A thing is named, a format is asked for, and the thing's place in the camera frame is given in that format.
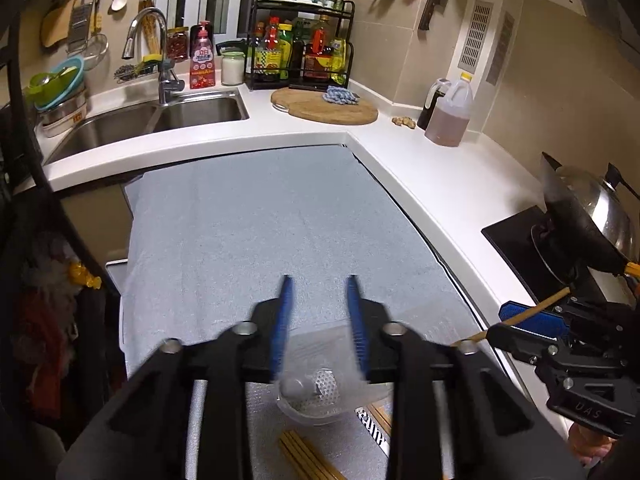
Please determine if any red cloth bag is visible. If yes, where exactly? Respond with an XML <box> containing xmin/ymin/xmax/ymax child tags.
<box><xmin>20</xmin><ymin>290</ymin><xmax>77</xmax><ymax>403</ymax></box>

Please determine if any grey textured cloth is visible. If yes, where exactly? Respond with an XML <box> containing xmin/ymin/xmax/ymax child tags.
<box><xmin>120</xmin><ymin>144</ymin><xmax>483</xmax><ymax>396</ymax></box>

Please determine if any black wok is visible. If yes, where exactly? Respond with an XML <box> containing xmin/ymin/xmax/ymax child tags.
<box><xmin>538</xmin><ymin>151</ymin><xmax>640</xmax><ymax>281</ymax></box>

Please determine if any stainless steel wok lid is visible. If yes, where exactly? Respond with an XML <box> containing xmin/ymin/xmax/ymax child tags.
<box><xmin>555</xmin><ymin>162</ymin><xmax>637</xmax><ymax>262</ymax></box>

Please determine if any stainless steel pot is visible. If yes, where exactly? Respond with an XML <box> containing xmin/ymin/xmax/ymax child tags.
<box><xmin>34</xmin><ymin>91</ymin><xmax>92</xmax><ymax>139</ymax></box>

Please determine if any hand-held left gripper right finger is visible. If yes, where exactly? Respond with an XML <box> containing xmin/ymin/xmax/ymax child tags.
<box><xmin>346</xmin><ymin>275</ymin><xmax>588</xmax><ymax>480</ymax></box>

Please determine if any blue plastic basin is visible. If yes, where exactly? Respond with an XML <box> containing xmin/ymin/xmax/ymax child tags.
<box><xmin>35</xmin><ymin>57</ymin><xmax>86</xmax><ymax>111</ymax></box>

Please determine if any metal mesh strainer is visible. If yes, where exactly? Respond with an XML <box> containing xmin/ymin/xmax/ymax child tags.
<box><xmin>80</xmin><ymin>32</ymin><xmax>109</xmax><ymax>71</ymax></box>

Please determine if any slotted metal piece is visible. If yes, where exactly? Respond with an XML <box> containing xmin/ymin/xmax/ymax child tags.
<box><xmin>356</xmin><ymin>406</ymin><xmax>392</xmax><ymax>456</ymax></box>

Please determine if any round wooden cutting board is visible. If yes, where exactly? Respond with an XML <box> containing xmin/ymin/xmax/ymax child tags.
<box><xmin>270</xmin><ymin>86</ymin><xmax>380</xmax><ymax>125</ymax></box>

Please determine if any black glass stove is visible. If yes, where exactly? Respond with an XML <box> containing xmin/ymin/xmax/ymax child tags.
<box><xmin>481</xmin><ymin>205</ymin><xmax>640</xmax><ymax>311</ymax></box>

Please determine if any steel wool scrubber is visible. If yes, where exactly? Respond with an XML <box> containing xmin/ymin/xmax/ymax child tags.
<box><xmin>114</xmin><ymin>62</ymin><xmax>161</xmax><ymax>82</ymax></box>

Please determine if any person's right hand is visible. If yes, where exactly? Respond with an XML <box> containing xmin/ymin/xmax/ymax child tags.
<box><xmin>567</xmin><ymin>422</ymin><xmax>619</xmax><ymax>467</ymax></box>

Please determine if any bundle of upright chopsticks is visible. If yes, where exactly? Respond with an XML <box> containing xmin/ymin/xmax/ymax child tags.
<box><xmin>140</xmin><ymin>0</ymin><xmax>167</xmax><ymax>57</ymax></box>

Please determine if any hanging wooden board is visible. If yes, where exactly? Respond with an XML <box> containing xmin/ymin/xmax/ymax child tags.
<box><xmin>40</xmin><ymin>0</ymin><xmax>76</xmax><ymax>49</ymax></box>

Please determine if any red dish soap bottle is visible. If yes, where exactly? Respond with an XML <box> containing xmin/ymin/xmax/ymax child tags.
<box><xmin>189</xmin><ymin>20</ymin><xmax>217</xmax><ymax>90</ymax></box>

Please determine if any green plastic colander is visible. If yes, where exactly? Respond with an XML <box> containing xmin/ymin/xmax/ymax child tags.
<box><xmin>27</xmin><ymin>70</ymin><xmax>80</xmax><ymax>100</ymax></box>

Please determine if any chrome kitchen faucet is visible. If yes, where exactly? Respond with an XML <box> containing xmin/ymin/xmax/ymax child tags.
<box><xmin>122</xmin><ymin>8</ymin><xmax>184</xmax><ymax>107</ymax></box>

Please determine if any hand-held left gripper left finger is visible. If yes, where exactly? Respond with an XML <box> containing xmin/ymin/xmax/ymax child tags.
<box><xmin>57</xmin><ymin>275</ymin><xmax>296</xmax><ymax>480</ymax></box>

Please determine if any dark sauce bottle white handle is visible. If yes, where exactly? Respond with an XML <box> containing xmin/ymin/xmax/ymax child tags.
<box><xmin>416</xmin><ymin>78</ymin><xmax>452</xmax><ymax>131</ymax></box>

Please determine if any clear plastic utensil holder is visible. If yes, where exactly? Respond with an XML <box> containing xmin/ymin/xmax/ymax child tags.
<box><xmin>272</xmin><ymin>324</ymin><xmax>394</xmax><ymax>427</ymax></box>

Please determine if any white jar green lid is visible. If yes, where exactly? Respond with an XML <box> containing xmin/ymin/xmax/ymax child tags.
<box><xmin>220</xmin><ymin>50</ymin><xmax>246</xmax><ymax>86</ymax></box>

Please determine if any black wire spice rack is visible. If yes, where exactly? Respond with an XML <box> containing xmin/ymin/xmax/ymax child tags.
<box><xmin>247</xmin><ymin>0</ymin><xmax>356</xmax><ymax>92</ymax></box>

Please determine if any red chili jar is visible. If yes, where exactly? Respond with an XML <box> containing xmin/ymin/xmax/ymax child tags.
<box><xmin>167</xmin><ymin>26</ymin><xmax>191</xmax><ymax>61</ymax></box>

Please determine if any black metal rack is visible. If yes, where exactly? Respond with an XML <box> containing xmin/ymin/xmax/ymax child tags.
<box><xmin>0</xmin><ymin>0</ymin><xmax>128</xmax><ymax>480</ymax></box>

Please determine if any blue knitted dishcloth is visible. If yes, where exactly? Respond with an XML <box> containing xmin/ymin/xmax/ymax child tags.
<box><xmin>322</xmin><ymin>86</ymin><xmax>360</xmax><ymax>106</ymax></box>

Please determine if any metal grater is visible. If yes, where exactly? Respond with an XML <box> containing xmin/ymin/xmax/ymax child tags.
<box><xmin>67</xmin><ymin>0</ymin><xmax>99</xmax><ymax>54</ymax></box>

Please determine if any cooking oil jug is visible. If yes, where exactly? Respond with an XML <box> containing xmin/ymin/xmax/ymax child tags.
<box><xmin>424</xmin><ymin>72</ymin><xmax>474</xmax><ymax>148</ymax></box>

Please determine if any row of sauce bottles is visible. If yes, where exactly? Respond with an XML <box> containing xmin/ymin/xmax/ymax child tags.
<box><xmin>250</xmin><ymin>14</ymin><xmax>350</xmax><ymax>87</ymax></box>

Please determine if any wide white vent grille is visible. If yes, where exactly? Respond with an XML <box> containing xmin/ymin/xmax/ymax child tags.
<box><xmin>457</xmin><ymin>0</ymin><xmax>495</xmax><ymax>69</ymax></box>

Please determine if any narrow grey vent grille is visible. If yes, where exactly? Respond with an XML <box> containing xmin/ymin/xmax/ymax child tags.
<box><xmin>485</xmin><ymin>10</ymin><xmax>516</xmax><ymax>86</ymax></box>

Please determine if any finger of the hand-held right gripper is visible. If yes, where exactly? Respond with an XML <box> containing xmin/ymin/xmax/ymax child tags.
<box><xmin>487</xmin><ymin>324</ymin><xmax>561</xmax><ymax>365</ymax></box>
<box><xmin>499</xmin><ymin>297</ymin><xmax>640</xmax><ymax>342</ymax></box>

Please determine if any stainless steel double sink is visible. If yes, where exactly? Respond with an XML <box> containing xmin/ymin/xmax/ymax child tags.
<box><xmin>44</xmin><ymin>87</ymin><xmax>250</xmax><ymax>165</ymax></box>

